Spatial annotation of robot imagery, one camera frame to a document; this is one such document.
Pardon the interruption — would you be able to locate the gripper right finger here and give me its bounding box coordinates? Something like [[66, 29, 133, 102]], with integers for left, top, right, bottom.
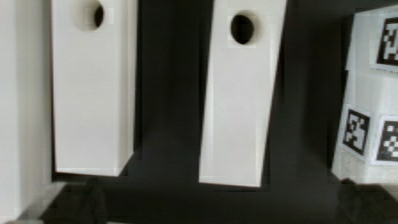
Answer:
[[334, 179, 398, 224]]

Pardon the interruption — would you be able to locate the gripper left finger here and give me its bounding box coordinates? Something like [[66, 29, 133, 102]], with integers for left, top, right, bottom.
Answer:
[[41, 179, 109, 224]]

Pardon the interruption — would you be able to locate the white chair seat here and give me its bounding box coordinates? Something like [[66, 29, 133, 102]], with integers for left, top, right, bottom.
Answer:
[[332, 4, 398, 184]]

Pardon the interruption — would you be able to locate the white chair back frame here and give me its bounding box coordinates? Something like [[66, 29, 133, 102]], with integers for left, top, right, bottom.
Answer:
[[52, 0, 286, 187]]

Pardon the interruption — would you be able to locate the white U-shaped obstacle fence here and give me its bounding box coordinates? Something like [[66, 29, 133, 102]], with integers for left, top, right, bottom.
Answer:
[[0, 0, 52, 224]]

